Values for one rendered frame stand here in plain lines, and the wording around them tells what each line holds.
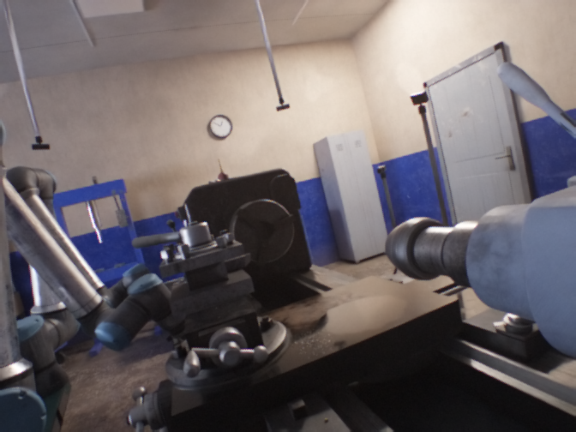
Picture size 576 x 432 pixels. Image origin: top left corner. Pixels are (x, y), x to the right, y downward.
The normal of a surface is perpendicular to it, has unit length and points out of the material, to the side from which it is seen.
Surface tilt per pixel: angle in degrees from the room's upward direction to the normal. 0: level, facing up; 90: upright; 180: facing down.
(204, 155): 90
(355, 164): 90
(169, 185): 90
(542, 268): 85
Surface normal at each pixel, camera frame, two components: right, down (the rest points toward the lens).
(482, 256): -0.96, -0.06
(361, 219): 0.30, 0.01
